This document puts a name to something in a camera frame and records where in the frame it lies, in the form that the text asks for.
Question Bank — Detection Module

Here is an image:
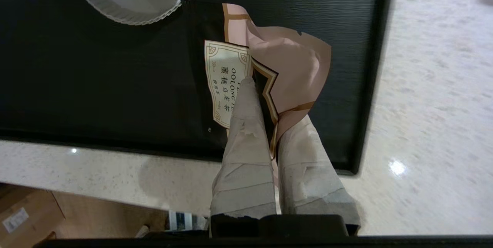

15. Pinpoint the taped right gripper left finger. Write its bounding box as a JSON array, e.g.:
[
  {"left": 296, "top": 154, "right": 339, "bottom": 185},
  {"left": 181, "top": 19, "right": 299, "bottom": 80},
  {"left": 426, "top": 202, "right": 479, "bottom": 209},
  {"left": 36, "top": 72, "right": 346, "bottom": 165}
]
[{"left": 210, "top": 77, "right": 277, "bottom": 237}]

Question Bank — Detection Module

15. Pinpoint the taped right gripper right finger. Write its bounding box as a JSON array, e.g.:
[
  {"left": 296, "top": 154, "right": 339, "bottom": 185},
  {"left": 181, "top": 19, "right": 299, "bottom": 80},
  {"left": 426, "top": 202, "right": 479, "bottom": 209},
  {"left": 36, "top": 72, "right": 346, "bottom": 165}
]
[{"left": 277, "top": 115, "right": 361, "bottom": 237}]

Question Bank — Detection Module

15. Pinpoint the pink oolong tea packet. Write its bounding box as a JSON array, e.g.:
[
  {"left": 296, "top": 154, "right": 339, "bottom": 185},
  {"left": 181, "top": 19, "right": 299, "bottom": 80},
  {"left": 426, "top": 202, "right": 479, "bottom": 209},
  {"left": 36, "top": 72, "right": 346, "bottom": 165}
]
[{"left": 204, "top": 3, "right": 332, "bottom": 187}]

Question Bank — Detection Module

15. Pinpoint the white blue printed box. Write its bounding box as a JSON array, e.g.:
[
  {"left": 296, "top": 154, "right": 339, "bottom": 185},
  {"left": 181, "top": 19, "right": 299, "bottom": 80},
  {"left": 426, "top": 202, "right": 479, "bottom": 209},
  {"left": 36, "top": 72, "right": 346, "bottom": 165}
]
[{"left": 168, "top": 210, "right": 208, "bottom": 231}]

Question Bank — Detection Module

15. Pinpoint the black rectangular serving tray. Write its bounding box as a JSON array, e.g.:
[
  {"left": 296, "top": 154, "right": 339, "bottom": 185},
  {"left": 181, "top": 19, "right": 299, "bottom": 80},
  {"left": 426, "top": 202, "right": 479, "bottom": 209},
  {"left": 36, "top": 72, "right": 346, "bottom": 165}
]
[{"left": 0, "top": 0, "right": 397, "bottom": 175}]

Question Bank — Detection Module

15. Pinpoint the brown cardboard box white label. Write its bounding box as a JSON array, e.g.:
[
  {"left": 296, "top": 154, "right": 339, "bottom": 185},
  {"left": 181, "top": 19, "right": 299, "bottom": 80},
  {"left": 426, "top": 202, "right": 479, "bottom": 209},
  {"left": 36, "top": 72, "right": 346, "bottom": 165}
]
[{"left": 0, "top": 186, "right": 66, "bottom": 248}]

